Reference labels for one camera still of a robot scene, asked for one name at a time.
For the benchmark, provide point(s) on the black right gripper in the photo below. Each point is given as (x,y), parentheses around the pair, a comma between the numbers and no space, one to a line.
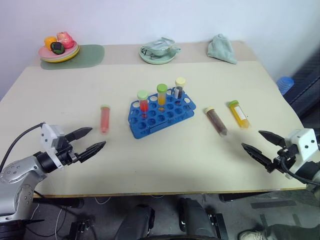
(285,160)

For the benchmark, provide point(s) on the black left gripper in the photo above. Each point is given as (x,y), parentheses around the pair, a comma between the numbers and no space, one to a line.
(67,156)

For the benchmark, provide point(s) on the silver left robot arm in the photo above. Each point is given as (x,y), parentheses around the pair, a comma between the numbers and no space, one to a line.
(15,175)

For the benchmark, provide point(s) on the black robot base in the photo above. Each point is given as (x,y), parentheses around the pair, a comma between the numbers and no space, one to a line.
(15,230)

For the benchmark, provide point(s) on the pink liquid tube pink cap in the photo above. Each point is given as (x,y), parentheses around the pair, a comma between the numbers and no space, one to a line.
(105,120)

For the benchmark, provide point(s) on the yellow liquid tube green cap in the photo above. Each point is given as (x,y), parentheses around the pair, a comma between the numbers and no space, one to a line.
(239,113)

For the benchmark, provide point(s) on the brown liquid tube cream cap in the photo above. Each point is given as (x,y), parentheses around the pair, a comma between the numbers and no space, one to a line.
(216,121)

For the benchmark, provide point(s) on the red liquid tube green cap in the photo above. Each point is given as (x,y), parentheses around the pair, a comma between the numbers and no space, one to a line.
(143,101)

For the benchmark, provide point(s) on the blue test tube rack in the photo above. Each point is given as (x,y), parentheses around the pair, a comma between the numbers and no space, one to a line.
(160,125)

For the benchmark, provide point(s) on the orange liquid tube green cap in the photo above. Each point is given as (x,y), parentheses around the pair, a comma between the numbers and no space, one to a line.
(161,93)

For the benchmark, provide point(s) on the dark liquid tube cream cap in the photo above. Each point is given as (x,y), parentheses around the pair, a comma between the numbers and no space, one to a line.
(179,87)

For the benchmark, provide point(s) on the blue ribbed stack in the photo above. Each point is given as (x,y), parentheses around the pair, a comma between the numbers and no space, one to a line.
(285,83)

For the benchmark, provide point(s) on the black case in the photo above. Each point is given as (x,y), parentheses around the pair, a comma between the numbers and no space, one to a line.
(307,87)

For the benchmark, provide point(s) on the green placemat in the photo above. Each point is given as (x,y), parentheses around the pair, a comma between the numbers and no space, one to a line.
(90,56)

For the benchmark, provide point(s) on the yellow plate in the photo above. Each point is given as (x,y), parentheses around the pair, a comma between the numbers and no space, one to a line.
(73,55)

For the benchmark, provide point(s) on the white shoe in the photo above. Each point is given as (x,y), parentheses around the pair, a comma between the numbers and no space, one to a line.
(252,235)

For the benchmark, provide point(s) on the dark trouser leg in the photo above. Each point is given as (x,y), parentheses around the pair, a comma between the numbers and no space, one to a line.
(292,232)

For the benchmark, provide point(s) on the dark rounded shape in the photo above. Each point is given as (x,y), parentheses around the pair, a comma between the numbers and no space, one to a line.
(195,217)
(136,222)

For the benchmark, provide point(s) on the pink plate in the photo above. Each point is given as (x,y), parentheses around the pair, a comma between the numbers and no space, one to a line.
(45,53)

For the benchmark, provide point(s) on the black and green toy food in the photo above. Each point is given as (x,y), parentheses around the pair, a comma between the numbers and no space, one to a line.
(57,48)

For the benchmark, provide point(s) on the pink toy food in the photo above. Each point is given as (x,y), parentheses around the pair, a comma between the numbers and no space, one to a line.
(65,38)

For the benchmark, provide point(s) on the orange toy food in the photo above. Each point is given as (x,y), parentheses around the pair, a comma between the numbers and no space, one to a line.
(49,41)

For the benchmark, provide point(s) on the light green cloth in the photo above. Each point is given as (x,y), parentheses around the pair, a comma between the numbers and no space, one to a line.
(221,48)

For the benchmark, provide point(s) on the light green plate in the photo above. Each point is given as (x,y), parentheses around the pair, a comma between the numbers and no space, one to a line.
(160,60)

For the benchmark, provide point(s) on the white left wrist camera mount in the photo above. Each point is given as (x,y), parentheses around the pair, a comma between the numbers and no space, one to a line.
(47,136)

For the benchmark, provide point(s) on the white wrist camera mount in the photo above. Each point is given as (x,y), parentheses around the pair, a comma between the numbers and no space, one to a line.
(47,136)
(303,143)

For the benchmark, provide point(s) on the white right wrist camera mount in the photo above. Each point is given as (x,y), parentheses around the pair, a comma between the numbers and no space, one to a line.
(303,143)

